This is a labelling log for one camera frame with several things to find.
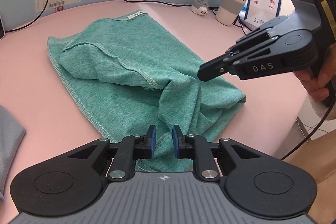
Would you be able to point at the grey-blue sweatshirt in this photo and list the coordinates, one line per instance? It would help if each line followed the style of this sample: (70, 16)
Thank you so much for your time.
(10, 150)

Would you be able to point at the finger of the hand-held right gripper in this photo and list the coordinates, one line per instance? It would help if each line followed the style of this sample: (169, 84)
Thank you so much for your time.
(257, 35)
(212, 70)

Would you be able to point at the white smart display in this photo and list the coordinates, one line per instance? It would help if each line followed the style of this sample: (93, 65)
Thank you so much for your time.
(2, 29)

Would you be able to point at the person's right forearm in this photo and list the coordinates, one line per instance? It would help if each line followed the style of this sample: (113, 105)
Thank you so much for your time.
(319, 108)

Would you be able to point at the white plug adapter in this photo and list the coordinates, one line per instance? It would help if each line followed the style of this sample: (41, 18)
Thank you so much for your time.
(199, 8)

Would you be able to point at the white cup grey lid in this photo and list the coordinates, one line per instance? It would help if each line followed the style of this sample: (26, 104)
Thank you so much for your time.
(228, 8)

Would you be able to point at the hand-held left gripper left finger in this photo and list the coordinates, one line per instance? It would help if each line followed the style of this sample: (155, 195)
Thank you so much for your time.
(152, 144)

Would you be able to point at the green t-shirt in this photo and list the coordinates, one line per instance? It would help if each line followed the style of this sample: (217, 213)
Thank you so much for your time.
(118, 61)

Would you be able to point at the person's right hand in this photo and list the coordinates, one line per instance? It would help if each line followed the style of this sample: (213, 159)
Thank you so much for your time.
(315, 90)

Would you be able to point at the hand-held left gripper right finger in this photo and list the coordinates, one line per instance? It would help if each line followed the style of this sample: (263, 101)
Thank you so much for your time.
(176, 144)

